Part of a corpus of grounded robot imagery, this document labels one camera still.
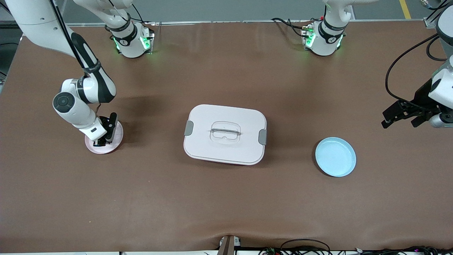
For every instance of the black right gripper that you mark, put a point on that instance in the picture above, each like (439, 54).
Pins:
(105, 126)

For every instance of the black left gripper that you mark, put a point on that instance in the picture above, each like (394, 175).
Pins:
(422, 97)

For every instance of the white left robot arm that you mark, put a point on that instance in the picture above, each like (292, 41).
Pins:
(324, 42)

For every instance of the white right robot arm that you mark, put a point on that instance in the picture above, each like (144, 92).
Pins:
(76, 117)

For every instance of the pale pink round plate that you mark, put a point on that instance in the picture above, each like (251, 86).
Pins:
(102, 150)

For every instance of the light blue round plate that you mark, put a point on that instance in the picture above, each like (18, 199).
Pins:
(332, 159)

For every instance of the grey box latch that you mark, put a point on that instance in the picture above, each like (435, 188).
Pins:
(262, 137)
(188, 128)

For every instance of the white lidded storage box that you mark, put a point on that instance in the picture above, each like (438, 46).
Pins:
(226, 152)

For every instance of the brown table mat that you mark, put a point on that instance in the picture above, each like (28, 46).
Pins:
(226, 198)

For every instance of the aluminium frame profile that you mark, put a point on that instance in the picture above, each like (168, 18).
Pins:
(429, 22)

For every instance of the brown post with white block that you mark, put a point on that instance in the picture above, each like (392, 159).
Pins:
(228, 246)

